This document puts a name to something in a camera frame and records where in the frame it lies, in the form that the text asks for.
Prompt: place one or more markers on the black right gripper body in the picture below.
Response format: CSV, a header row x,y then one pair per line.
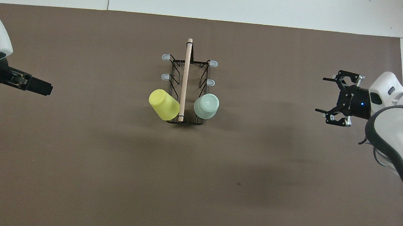
x,y
356,102

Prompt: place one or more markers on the yellow plastic cup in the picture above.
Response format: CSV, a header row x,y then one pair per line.
x,y
163,105

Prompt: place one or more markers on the pale green plastic cup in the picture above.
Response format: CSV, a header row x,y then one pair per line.
x,y
206,106

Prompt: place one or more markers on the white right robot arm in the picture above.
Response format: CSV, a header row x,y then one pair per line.
x,y
395,126

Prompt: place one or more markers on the brown table mat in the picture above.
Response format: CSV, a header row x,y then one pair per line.
x,y
112,174

